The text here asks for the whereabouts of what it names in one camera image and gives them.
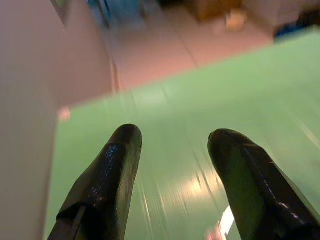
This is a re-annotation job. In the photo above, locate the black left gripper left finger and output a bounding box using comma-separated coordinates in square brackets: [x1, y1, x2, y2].
[47, 123, 143, 240]

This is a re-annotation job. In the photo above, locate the green table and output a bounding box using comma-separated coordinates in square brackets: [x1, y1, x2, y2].
[43, 29, 320, 240]

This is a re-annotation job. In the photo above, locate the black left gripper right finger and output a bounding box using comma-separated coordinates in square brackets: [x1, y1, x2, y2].
[206, 128, 320, 240]

